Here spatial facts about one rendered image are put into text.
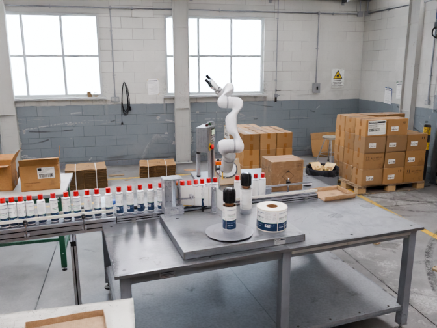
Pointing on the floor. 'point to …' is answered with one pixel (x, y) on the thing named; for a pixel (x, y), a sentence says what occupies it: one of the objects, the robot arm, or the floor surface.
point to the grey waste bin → (328, 179)
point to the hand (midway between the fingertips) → (206, 77)
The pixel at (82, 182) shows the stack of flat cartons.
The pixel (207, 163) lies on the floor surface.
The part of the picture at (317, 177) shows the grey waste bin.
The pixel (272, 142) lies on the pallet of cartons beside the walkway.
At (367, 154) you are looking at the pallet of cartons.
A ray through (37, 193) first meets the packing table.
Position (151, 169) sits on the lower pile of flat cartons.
